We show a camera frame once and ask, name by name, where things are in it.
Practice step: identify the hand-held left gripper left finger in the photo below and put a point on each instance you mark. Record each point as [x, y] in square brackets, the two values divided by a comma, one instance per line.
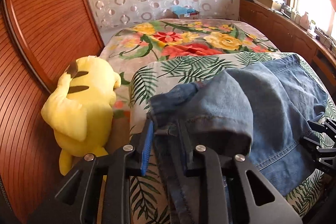
[147, 153]

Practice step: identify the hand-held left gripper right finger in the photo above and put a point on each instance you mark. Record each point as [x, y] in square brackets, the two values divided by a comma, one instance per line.
[187, 150]

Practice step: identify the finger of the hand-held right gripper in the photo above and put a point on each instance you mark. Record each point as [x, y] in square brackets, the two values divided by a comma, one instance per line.
[320, 153]
[324, 127]

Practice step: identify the blue denim pants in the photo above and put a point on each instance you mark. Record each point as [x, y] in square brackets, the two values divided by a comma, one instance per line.
[262, 113]

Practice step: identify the yellow plush toy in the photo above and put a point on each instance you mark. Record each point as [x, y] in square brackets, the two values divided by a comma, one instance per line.
[86, 108]

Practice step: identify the palm leaf print cloth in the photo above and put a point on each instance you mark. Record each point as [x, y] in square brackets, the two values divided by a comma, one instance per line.
[168, 69]

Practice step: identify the long wooden cabinet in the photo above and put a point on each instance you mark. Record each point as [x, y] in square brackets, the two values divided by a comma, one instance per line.
[283, 29]

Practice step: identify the bed with floral sheets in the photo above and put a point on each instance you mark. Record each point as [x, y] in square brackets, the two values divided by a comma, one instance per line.
[183, 40]

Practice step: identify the cardboard box with blue cloth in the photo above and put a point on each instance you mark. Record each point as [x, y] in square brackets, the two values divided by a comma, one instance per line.
[186, 13]

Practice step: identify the open cardboard box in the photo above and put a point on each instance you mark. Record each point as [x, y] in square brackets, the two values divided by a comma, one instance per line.
[266, 1]

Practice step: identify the wooden slatted wardrobe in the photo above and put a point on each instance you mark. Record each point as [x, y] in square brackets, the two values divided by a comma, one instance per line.
[39, 43]

